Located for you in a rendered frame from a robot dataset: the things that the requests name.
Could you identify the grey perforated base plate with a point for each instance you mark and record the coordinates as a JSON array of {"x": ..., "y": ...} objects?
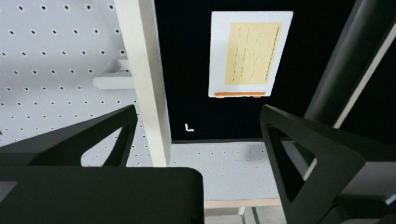
[{"x": 50, "y": 53}]

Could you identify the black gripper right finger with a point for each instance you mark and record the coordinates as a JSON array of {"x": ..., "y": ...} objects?
[{"x": 350, "y": 167}]

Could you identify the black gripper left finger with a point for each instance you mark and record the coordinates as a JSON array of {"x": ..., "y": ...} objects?
[{"x": 65, "y": 146}]

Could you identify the grey lab imager with drawer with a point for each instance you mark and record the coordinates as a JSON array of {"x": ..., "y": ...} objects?
[{"x": 168, "y": 43}]

